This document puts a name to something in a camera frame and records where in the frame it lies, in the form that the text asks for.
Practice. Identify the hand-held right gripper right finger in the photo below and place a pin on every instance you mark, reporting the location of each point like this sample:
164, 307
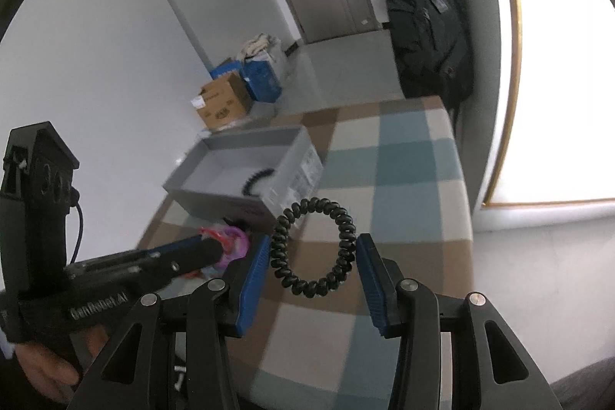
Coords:
371, 285

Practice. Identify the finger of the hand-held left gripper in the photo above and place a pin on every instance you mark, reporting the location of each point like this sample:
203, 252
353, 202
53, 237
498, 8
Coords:
192, 254

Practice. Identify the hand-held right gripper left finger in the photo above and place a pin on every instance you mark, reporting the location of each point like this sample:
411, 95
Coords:
252, 282

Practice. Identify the grey cardboard box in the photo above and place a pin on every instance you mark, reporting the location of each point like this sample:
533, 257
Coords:
293, 170

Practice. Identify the person's left hand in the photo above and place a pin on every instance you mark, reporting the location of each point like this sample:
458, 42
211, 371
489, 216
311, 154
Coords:
45, 367

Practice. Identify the checkered blanket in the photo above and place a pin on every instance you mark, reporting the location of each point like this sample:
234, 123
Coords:
408, 179

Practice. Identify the brown cardboard box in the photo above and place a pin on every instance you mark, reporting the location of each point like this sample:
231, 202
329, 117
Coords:
226, 102

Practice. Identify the blue flat carton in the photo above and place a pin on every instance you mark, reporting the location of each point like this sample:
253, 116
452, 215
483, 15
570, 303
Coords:
223, 69

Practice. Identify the blue cardboard box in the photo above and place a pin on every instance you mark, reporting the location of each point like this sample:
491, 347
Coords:
262, 78

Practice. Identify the beige cloth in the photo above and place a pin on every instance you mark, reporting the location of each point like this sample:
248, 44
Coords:
257, 44

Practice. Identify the gold framed window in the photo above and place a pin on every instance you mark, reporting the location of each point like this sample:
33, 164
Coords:
562, 78

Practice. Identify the black backpack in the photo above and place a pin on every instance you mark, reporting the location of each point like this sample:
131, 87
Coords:
423, 6

